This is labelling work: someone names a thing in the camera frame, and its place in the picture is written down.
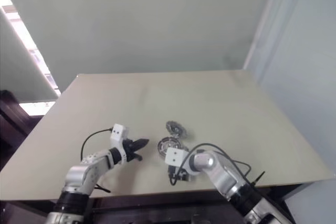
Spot dark wooden cabinet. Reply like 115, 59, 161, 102
0, 89, 45, 162

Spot dark table frame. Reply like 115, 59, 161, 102
0, 181, 309, 224

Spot black cable tie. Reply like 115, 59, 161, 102
250, 170, 266, 185

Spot silver rotor wheel black rim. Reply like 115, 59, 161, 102
158, 136, 188, 158

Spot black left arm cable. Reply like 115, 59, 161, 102
80, 127, 114, 161

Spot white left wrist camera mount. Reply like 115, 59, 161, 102
109, 123, 130, 166

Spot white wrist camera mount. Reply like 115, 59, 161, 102
109, 123, 130, 166
164, 147, 190, 167

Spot toothed metal gear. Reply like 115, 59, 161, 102
165, 120, 191, 140

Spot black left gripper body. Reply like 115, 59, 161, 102
122, 139, 140, 164

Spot white partition panel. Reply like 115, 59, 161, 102
243, 0, 336, 183

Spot bright window strip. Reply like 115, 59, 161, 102
0, 0, 62, 98

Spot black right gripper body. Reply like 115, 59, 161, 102
167, 165, 195, 183

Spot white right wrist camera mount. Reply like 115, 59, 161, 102
164, 147, 190, 167

